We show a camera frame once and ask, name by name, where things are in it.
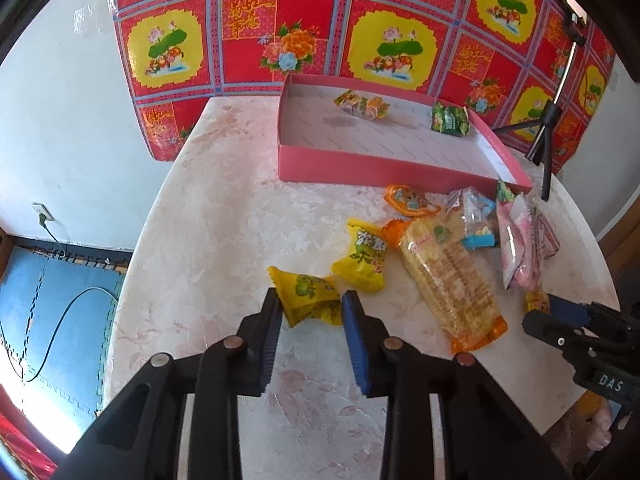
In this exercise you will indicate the long orange cracker packet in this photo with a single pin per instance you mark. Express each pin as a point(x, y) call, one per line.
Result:
point(450, 280)

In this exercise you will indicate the orange and yellow candy packet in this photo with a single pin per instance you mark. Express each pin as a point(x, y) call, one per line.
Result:
point(362, 103)

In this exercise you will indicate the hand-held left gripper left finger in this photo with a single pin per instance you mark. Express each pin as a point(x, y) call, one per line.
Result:
point(267, 342)

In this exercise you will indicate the pink and white snack packet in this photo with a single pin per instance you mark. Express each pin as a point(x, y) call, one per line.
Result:
point(517, 250)

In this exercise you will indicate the phone on tripod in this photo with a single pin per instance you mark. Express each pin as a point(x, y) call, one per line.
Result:
point(571, 7)

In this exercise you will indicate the small green leafy packet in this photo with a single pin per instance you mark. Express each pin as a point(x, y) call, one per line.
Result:
point(504, 192)

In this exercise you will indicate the blue foam mat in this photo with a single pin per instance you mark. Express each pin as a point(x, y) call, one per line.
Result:
point(45, 310)

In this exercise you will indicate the yellow packet with green lettering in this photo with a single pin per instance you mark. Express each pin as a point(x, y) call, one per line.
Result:
point(362, 255)

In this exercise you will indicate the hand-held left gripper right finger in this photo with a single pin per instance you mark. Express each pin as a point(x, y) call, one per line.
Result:
point(357, 345)

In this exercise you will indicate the white wall socket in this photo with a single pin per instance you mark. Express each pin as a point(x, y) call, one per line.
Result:
point(44, 212)

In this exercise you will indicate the small yellow jelly cup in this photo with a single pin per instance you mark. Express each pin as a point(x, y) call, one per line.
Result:
point(536, 301)

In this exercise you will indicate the green snack packet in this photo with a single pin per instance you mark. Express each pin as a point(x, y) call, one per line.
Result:
point(450, 119)

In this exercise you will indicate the black tripod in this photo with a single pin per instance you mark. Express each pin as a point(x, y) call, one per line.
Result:
point(545, 130)

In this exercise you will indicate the red floral printed cloth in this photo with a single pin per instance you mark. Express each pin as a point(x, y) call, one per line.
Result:
point(310, 35)

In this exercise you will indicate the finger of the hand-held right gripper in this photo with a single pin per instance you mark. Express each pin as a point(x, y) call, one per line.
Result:
point(567, 310)
point(550, 330)

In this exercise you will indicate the shallow pink cardboard box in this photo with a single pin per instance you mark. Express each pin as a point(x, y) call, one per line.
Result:
point(380, 135)

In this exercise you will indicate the orange jelly cup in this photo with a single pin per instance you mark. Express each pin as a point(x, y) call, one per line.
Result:
point(407, 200)

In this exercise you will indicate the clear packet with blue edge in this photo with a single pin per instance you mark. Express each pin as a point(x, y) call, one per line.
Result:
point(477, 220)

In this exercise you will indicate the yellow packet with green fruit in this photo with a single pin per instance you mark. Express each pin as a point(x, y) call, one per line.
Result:
point(307, 295)

